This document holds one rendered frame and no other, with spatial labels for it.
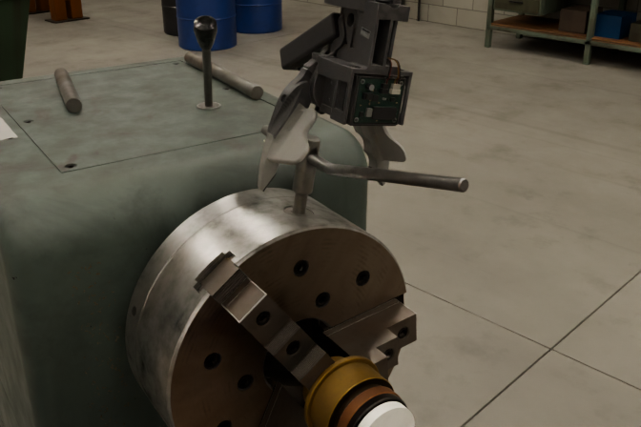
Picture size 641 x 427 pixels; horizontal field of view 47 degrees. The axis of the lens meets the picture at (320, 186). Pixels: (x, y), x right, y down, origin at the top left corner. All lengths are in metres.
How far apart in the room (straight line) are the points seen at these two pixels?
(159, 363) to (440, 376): 1.90
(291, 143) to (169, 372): 0.26
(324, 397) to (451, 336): 2.08
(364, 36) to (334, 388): 0.34
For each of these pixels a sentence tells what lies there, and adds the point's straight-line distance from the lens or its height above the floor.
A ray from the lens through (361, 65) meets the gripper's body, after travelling 0.68.
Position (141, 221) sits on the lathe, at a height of 1.21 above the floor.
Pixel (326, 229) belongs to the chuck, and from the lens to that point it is 0.78.
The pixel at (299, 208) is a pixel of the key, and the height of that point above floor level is 1.24.
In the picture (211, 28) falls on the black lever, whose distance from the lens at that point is 1.00.
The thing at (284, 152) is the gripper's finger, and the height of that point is 1.33.
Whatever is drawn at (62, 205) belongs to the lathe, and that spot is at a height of 1.24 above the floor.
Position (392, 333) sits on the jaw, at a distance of 0.83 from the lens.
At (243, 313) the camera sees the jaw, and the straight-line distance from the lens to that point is 0.72.
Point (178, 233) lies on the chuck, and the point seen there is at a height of 1.21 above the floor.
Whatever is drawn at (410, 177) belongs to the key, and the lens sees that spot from 0.64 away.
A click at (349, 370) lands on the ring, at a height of 1.12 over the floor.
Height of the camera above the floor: 1.58
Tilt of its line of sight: 23 degrees down
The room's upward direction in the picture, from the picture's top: straight up
